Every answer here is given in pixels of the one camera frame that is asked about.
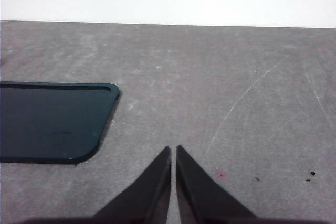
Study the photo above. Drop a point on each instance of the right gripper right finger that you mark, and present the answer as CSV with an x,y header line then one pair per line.
x,y
202,197

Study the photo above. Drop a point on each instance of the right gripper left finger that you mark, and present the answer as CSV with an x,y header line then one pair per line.
x,y
147,195

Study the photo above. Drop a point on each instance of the dark green rectangular tray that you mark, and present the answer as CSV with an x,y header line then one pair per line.
x,y
52,121

